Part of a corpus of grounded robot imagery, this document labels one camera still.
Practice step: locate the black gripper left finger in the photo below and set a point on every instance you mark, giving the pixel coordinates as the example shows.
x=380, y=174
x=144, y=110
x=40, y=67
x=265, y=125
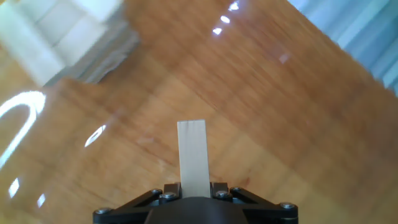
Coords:
x=133, y=207

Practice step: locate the wooden Jenga block stack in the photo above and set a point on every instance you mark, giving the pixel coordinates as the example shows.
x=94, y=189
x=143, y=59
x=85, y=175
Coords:
x=112, y=53

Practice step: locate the wood-grain glossy mat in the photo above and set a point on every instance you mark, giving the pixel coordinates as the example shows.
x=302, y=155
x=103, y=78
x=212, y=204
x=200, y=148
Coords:
x=264, y=124

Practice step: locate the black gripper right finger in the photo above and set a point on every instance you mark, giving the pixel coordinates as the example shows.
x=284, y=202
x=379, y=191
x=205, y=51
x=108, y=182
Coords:
x=264, y=208

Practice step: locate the light wooden Jenga block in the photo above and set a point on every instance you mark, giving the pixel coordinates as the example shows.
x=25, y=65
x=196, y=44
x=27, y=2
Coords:
x=192, y=155
x=28, y=49
x=93, y=18

